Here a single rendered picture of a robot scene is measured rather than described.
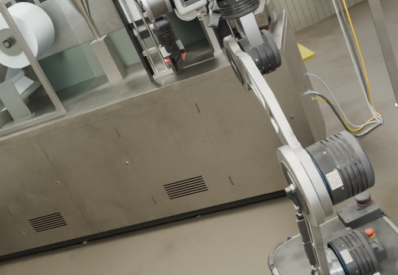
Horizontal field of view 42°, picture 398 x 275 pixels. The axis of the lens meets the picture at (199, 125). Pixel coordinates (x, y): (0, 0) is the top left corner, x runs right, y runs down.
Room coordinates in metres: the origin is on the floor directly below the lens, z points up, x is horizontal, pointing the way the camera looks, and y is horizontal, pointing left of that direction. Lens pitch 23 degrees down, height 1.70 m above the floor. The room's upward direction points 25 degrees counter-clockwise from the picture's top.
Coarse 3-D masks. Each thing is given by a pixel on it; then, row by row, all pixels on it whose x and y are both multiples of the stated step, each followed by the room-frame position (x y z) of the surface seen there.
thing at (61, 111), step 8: (0, 0) 2.89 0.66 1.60; (8, 0) 2.95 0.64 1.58; (0, 8) 2.88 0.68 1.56; (8, 16) 2.88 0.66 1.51; (8, 24) 2.89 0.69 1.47; (16, 24) 2.90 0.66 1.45; (16, 32) 2.88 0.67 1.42; (24, 40) 2.90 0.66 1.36; (24, 48) 2.88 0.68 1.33; (32, 56) 2.88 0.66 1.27; (32, 64) 2.88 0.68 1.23; (40, 72) 2.88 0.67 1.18; (40, 80) 2.89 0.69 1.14; (48, 80) 2.90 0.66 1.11; (48, 88) 2.88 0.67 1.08; (56, 96) 2.90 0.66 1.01; (56, 104) 2.88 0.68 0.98; (56, 112) 2.89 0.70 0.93; (64, 112) 2.88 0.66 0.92; (32, 120) 2.96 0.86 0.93; (40, 120) 2.94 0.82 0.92; (8, 128) 3.02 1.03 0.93; (16, 128) 3.00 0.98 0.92
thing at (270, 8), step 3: (267, 0) 2.84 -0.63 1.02; (270, 0) 2.83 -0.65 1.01; (267, 3) 2.78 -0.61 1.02; (270, 3) 2.80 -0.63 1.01; (267, 6) 2.77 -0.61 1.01; (270, 6) 2.76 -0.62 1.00; (273, 6) 2.83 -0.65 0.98; (270, 9) 2.76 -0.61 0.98; (273, 9) 2.82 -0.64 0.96; (270, 12) 2.76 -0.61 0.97; (273, 12) 2.78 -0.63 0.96; (270, 15) 2.77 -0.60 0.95; (273, 15) 2.76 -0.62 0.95; (276, 15) 2.85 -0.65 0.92; (273, 18) 2.76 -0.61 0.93; (276, 18) 2.81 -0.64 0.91; (273, 21) 2.76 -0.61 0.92
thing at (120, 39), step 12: (168, 12) 3.17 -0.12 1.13; (180, 24) 3.16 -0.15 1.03; (192, 24) 3.13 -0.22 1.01; (120, 36) 3.30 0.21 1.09; (180, 36) 3.17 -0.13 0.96; (192, 36) 3.14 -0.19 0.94; (204, 36) 3.12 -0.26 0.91; (84, 48) 3.40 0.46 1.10; (120, 48) 3.31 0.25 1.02; (132, 48) 3.29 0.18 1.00; (144, 48) 3.26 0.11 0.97; (96, 60) 3.38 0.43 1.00; (132, 60) 3.30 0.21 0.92; (96, 72) 3.40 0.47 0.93
